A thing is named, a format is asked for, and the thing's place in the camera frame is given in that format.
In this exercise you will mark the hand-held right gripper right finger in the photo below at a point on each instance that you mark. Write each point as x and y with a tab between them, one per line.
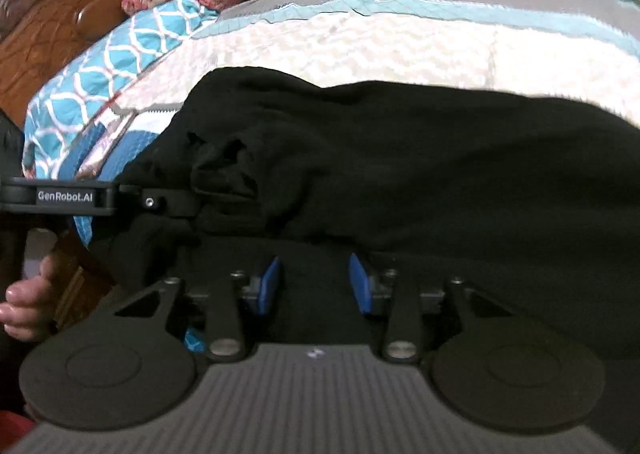
361	284

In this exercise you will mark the person's left hand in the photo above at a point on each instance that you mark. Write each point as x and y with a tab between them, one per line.
25	306

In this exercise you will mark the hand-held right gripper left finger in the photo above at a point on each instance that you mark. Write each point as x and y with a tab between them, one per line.
269	284

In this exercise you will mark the teal lattice pillow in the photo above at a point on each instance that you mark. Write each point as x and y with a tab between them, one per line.
100	64

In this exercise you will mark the patterned bedsheet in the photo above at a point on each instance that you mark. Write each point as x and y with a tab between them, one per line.
350	49

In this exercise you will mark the black pants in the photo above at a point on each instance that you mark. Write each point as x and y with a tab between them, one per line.
400	159

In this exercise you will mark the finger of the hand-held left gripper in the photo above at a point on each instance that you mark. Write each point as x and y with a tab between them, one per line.
160	201

